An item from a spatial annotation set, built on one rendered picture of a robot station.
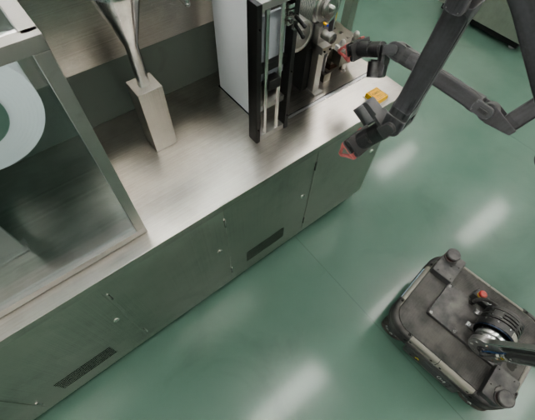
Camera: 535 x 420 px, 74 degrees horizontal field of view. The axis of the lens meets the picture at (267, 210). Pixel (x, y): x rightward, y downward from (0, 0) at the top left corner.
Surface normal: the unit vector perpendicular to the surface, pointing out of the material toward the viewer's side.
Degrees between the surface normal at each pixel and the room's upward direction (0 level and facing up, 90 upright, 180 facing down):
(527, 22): 92
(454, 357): 0
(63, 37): 90
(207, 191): 0
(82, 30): 90
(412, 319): 0
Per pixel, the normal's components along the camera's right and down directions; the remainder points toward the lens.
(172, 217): 0.03, -0.53
